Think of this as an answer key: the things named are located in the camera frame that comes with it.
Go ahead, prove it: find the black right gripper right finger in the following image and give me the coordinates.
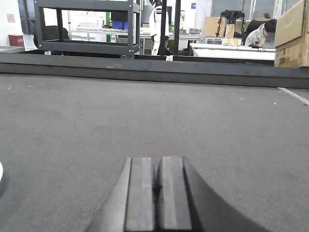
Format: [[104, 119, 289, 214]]
[[156, 157, 267, 232]]

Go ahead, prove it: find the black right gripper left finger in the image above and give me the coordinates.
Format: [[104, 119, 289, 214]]
[[86, 157, 155, 232]]

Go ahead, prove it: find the pale blue round tray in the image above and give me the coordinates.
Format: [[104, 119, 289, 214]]
[[0, 162, 3, 182]]

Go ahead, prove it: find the dark metal shelf cart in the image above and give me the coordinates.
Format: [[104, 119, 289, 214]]
[[34, 0, 140, 57]]

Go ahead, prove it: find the white work table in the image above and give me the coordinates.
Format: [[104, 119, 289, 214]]
[[190, 43, 276, 61]]

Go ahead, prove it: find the seated person in hoodie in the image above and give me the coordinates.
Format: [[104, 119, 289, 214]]
[[245, 19, 277, 47]]

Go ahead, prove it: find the cardboard box background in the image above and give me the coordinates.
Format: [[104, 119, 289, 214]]
[[204, 17, 226, 37]]

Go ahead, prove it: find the white humanoid robot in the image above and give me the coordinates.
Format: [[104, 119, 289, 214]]
[[149, 0, 169, 56]]

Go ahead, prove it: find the white plastic crate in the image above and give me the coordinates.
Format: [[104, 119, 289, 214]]
[[71, 15, 104, 30]]

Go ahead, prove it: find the red box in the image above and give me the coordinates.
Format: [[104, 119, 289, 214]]
[[8, 34, 24, 47]]

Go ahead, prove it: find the large cardboard box right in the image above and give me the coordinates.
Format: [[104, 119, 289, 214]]
[[274, 0, 309, 67]]

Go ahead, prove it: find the dark table edge rail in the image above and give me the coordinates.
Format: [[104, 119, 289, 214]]
[[0, 53, 309, 89]]

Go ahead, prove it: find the black camera rig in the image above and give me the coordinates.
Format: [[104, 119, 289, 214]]
[[215, 9, 246, 37]]

